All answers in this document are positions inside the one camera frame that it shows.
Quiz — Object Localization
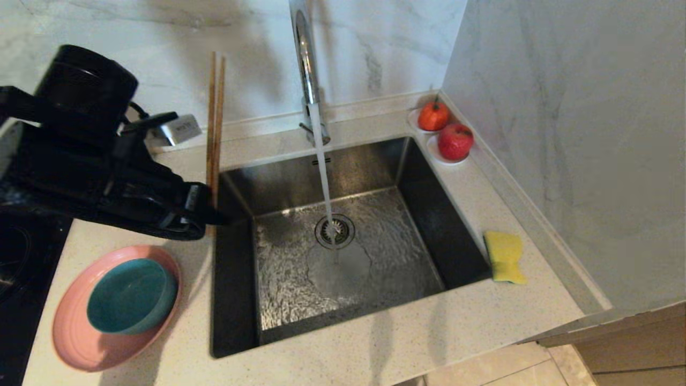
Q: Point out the stainless steel sink basin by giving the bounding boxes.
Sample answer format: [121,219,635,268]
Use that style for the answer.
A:
[211,137,494,359]

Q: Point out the red toy tomato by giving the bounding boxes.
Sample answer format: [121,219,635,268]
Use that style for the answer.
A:
[418,96,450,133]

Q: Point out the round metal drain strainer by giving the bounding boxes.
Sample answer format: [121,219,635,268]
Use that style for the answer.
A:
[315,214,356,250]

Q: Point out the yellow sponge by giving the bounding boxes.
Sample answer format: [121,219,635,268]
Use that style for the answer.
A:
[483,231,527,285]

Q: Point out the smooth black arm cable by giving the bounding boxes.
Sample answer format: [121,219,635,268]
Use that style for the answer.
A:
[126,101,151,123]

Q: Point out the small white dish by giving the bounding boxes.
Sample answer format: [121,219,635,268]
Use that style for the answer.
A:
[407,109,451,136]
[427,135,471,167]

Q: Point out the chrome gooseneck faucet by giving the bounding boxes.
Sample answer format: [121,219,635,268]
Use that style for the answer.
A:
[289,0,331,146]

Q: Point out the black induction cooktop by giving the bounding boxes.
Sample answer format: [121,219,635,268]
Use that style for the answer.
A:
[0,212,73,386]

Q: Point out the light wooden cabinet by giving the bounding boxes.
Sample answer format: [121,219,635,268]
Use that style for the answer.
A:
[536,300,686,386]

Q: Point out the red toy apple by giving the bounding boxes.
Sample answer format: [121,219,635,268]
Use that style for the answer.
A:
[437,124,474,162]

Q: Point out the teal bowl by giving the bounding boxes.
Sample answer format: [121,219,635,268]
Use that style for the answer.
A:
[87,258,178,336]

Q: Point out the pink plate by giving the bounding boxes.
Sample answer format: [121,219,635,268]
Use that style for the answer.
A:
[52,246,183,372]

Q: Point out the running water stream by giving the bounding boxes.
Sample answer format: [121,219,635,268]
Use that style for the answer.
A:
[310,102,341,253]

